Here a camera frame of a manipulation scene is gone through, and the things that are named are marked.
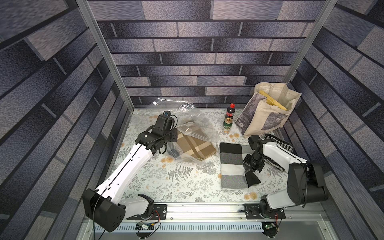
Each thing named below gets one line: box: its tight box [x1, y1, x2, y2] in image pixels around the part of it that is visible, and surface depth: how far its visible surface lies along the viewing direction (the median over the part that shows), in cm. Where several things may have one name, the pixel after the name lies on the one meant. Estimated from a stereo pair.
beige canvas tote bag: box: [234, 82, 302, 138], surface depth 97 cm
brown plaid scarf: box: [176, 120, 216, 160], surface depth 96 cm
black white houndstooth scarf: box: [264, 134, 294, 153], surface depth 97 cm
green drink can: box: [223, 117, 233, 134], surface depth 102 cm
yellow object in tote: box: [259, 90, 288, 111], surface depth 92 cm
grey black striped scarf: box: [219, 142, 254, 189], surface depth 89 cm
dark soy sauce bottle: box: [225, 103, 236, 119], surface depth 108 cm
